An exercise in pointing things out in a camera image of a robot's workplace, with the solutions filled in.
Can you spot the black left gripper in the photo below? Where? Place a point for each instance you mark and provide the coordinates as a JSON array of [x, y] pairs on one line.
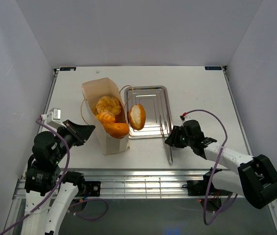
[[80, 132]]

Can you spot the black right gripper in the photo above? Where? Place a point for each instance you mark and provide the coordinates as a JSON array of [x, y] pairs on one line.
[[173, 138]]

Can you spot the small croissant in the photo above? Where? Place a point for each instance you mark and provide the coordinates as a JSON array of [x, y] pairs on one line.
[[105, 117]]

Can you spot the long scored baguette loaf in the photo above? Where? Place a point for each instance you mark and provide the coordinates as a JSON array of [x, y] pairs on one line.
[[117, 130]]

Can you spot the sugared flower bun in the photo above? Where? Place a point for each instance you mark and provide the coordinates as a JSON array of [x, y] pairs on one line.
[[109, 105]]

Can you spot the beige paper bag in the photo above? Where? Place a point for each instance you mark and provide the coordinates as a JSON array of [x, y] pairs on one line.
[[92, 91]]

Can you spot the round smooth bun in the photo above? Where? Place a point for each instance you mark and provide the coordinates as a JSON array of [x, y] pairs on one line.
[[137, 117]]

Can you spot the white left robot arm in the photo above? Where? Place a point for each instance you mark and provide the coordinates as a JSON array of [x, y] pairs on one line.
[[49, 189]]

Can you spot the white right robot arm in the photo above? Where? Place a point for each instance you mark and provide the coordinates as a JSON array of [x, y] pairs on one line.
[[255, 178]]

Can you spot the silver metal tray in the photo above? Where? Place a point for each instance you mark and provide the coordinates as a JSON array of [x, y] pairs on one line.
[[155, 101]]

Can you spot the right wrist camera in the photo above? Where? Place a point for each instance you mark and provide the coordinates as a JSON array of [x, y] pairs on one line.
[[185, 117]]

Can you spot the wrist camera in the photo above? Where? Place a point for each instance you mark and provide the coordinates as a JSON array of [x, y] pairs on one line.
[[53, 118], [185, 117]]

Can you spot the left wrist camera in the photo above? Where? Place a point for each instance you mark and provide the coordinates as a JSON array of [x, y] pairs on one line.
[[53, 118]]

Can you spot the aluminium table frame rail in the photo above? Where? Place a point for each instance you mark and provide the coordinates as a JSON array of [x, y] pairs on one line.
[[142, 184]]

